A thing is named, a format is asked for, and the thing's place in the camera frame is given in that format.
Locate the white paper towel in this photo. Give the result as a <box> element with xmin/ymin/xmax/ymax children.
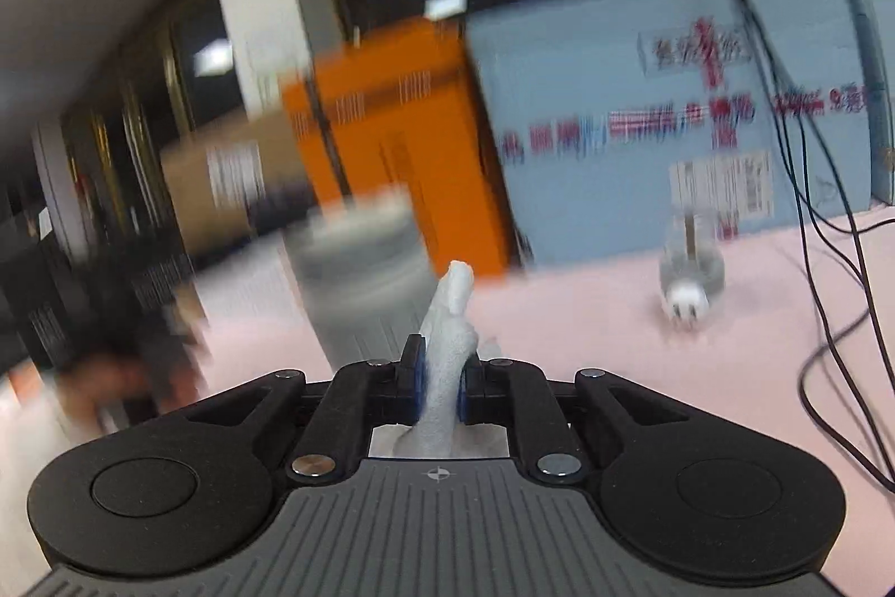
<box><xmin>369</xmin><ymin>261</ymin><xmax>508</xmax><ymax>459</ymax></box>

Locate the grey white lidded container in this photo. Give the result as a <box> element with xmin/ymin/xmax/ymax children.
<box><xmin>284</xmin><ymin>186</ymin><xmax>437</xmax><ymax>370</ymax></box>

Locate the clear plug-in night light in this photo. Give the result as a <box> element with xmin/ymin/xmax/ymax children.
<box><xmin>658</xmin><ymin>208</ymin><xmax>727</xmax><ymax>330</ymax></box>

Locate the brown cardboard box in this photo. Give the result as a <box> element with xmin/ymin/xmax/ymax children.
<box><xmin>161</xmin><ymin>109</ymin><xmax>315</xmax><ymax>256</ymax></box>

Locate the light blue cardboard box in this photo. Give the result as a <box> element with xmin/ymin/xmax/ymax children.
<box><xmin>466</xmin><ymin>0</ymin><xmax>872</xmax><ymax>268</ymax></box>

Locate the orange MIUZI box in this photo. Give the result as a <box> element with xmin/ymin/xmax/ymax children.
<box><xmin>281</xmin><ymin>18</ymin><xmax>517</xmax><ymax>279</ymax></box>

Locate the black cable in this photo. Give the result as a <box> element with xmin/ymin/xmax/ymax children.
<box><xmin>726</xmin><ymin>0</ymin><xmax>895</xmax><ymax>476</ymax></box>

